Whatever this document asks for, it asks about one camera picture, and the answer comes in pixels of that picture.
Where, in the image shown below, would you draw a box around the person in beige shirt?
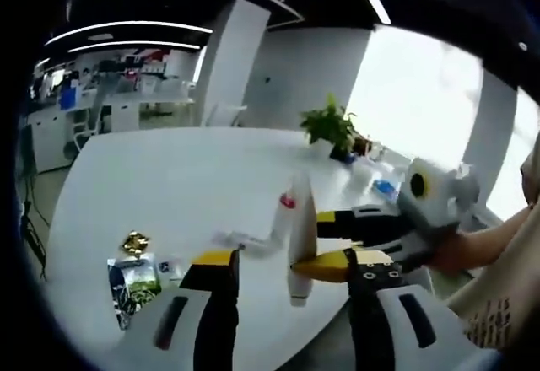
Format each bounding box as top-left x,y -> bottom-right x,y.
446,204 -> 540,351

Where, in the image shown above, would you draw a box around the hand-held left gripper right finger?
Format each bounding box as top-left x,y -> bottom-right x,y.
348,248 -> 473,371

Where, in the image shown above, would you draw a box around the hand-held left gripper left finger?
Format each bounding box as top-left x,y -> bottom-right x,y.
126,249 -> 240,371

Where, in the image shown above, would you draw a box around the workbench office chair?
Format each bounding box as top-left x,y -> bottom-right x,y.
72,92 -> 111,153

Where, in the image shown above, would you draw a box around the blue tissue pack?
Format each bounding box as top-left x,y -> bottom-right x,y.
373,179 -> 401,198

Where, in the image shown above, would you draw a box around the person's right hand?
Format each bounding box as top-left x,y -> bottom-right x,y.
428,229 -> 487,276

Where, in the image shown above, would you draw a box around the potted green plant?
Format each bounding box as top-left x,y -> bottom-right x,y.
299,94 -> 359,158

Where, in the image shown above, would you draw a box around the long white skincare tube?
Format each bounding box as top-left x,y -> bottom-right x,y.
272,171 -> 318,308

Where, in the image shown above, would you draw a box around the gold skincare sachet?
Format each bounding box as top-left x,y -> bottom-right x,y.
121,230 -> 154,255

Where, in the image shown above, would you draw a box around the blue storage box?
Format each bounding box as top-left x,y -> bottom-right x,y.
60,88 -> 79,110

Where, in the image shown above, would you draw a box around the red-base clear skincare jar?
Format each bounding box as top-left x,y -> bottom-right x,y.
238,235 -> 279,259

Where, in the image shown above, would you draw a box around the small clear plastic sachet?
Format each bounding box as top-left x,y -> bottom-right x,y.
156,256 -> 183,282

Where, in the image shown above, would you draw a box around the white workbench cabinets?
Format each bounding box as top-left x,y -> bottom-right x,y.
29,88 -> 199,174

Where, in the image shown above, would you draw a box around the green black skincare pouch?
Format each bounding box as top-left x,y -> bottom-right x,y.
106,254 -> 164,331

